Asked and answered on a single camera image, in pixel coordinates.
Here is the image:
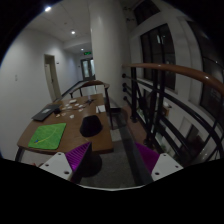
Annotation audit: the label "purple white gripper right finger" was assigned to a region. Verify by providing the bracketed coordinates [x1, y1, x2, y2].
[135, 143, 182, 182]

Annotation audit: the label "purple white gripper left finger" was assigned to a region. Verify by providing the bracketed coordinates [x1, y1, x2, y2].
[40, 142, 92, 181]

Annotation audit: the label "green mouse pad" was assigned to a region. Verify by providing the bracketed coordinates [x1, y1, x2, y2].
[28, 123, 66, 150]

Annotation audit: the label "brown wooden table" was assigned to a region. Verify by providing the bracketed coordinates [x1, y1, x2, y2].
[15, 94, 113, 162]

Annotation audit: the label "wooden handrail black metal railing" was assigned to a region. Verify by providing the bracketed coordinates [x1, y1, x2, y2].
[122, 63, 224, 165]

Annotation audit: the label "dark grey laptop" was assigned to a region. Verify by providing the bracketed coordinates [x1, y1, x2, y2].
[32, 104, 60, 121]

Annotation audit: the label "white notepad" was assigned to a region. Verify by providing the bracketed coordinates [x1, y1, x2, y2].
[96, 105, 106, 113]

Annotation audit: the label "black scissors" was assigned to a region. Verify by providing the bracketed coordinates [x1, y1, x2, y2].
[85, 99, 95, 105]

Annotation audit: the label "white door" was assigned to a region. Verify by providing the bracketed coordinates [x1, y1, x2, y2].
[44, 54, 61, 101]

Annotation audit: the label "glass double door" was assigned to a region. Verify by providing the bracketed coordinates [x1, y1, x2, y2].
[81, 58, 95, 81]

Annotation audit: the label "wooden chair with black frame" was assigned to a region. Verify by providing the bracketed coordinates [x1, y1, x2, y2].
[69, 80, 114, 130]

